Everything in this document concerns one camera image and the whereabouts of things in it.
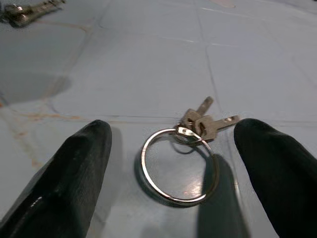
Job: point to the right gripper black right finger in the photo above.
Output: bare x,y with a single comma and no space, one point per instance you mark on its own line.
284,183

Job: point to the silver key bunch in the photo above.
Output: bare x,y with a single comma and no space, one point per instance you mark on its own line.
23,16

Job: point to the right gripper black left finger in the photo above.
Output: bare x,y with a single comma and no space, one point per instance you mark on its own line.
67,186

